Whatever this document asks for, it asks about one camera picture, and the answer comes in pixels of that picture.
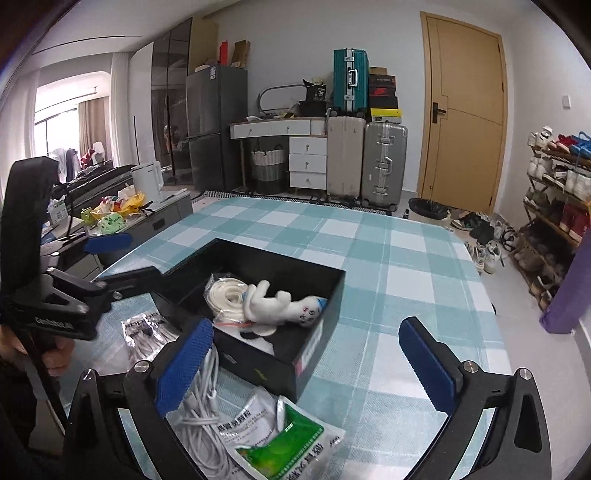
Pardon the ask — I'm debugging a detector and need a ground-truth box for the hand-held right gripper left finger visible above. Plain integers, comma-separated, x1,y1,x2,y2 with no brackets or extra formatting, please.
60,318,218,480

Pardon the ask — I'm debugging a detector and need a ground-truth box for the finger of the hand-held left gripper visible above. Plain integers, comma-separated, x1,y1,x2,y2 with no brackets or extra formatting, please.
90,264,169,303
39,232,134,259

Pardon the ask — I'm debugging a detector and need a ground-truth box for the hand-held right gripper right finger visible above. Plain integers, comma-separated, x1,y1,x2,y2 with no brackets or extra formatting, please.
398,316,548,480

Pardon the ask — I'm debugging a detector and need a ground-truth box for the clear bag of cables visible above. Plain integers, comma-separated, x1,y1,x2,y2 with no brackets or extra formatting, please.
121,310,181,370

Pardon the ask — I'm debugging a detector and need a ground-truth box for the white cable bundle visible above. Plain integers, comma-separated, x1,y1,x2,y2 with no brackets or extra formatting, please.
171,344,245,480

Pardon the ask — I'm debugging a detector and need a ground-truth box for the white printed packet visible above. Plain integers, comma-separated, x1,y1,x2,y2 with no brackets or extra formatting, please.
215,385,347,480

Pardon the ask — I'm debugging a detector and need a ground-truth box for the black cardboard box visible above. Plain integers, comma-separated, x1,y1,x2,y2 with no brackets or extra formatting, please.
150,237,347,404

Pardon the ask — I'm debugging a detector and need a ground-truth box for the green and white packet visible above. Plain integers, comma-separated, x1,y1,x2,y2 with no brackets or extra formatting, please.
233,394,333,480

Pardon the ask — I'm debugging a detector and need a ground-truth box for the person's left hand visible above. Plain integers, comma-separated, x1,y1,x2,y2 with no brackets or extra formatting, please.
0,323,77,386

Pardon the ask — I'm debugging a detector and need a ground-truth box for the yellow plastic bag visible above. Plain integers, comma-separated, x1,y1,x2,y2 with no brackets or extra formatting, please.
92,194,145,217

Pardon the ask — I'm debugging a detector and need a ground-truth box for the grey cabinet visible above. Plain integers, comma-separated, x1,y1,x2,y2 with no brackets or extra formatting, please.
41,189,195,278

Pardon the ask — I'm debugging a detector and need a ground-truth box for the white electric kettle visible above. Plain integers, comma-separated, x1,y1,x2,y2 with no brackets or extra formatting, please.
131,161,164,201

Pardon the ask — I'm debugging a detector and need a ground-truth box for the white plush toy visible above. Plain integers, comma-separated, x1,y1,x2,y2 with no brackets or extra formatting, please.
242,280,329,337

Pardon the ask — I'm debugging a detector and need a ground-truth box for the teal checked tablecloth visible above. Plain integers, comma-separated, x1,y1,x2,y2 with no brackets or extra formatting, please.
69,196,515,480

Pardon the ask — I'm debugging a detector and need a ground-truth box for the pile of shoes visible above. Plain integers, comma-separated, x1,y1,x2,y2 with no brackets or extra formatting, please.
450,210,515,275

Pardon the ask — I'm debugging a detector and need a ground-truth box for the black trash bin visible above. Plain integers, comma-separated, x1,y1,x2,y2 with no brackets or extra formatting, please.
409,198,451,220

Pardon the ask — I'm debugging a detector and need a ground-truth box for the dark glass wardrobe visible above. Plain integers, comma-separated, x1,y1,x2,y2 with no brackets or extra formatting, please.
151,18,192,181

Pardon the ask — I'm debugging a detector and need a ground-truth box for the grey refrigerator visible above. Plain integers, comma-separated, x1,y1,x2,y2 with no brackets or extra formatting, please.
186,65,249,192

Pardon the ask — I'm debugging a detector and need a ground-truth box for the woven laundry basket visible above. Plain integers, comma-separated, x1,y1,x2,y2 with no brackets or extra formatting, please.
250,145,287,195

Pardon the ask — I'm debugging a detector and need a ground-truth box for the wooden shoe rack with shoes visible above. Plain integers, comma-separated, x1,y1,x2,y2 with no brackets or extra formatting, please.
522,124,591,310

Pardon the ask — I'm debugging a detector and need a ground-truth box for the silver suitcase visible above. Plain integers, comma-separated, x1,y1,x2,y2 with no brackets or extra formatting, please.
361,122,409,208

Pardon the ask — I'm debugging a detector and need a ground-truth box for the white desk with drawers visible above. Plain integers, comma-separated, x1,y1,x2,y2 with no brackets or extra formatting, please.
229,117,329,190

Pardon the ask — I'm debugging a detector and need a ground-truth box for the tall flat cardboard box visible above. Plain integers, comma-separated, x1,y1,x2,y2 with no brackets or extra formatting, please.
188,17,220,75

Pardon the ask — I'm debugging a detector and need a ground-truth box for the beige suitcase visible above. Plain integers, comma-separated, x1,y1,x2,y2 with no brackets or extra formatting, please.
327,115,366,201

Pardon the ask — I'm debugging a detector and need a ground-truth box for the brown cardboard box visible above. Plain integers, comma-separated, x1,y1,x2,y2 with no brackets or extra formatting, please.
231,39,251,69

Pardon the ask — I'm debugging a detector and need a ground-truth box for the black shopping bag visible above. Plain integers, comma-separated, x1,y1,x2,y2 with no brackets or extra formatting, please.
302,78,334,116

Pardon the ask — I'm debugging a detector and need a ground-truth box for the stack of shoe boxes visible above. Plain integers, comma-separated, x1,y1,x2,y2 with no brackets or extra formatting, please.
368,66,403,124

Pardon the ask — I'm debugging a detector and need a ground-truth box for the tan wooden door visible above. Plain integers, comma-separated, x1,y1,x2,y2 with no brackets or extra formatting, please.
419,11,509,215

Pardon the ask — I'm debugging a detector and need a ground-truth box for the teal suitcase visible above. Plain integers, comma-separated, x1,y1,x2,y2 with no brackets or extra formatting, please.
333,48,370,116

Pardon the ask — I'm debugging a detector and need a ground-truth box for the bagged white coiled rope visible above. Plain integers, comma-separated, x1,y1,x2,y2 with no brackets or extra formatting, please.
204,274,250,330

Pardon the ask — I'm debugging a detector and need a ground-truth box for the curved chrome frame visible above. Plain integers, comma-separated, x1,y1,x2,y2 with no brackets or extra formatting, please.
257,84,308,114

